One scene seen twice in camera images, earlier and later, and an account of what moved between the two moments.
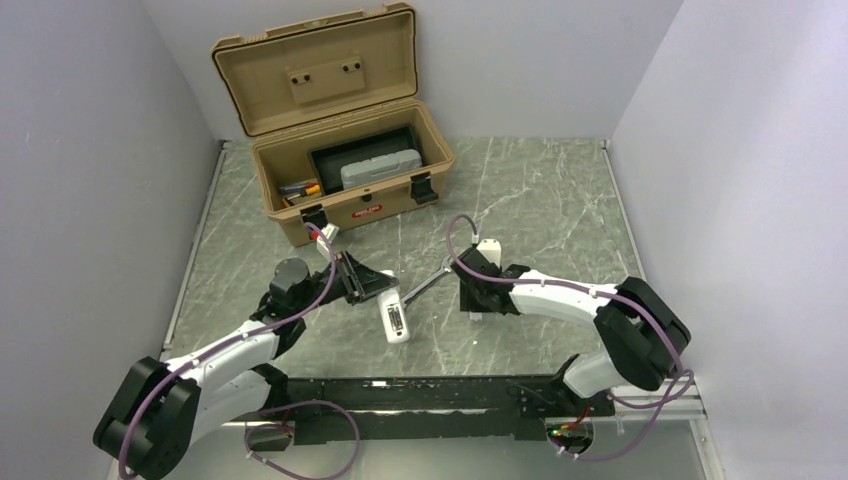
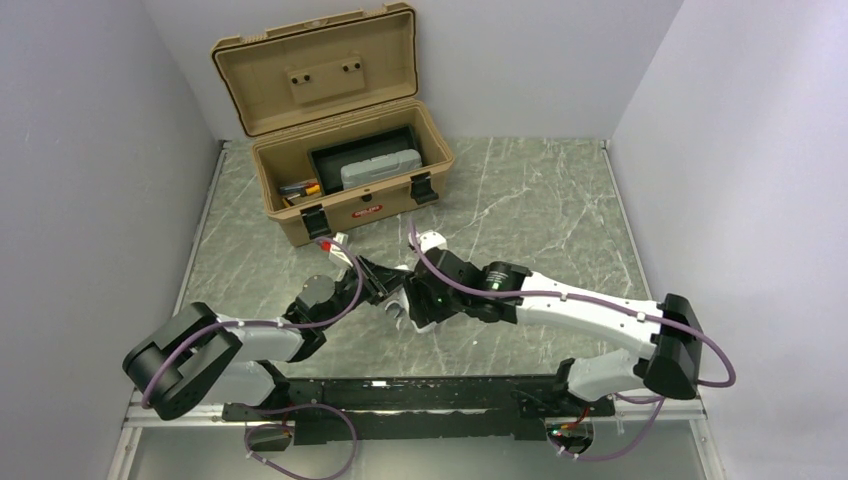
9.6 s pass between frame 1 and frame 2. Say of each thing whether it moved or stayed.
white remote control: moved
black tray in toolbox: stayed
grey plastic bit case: stayed
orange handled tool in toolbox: stayed
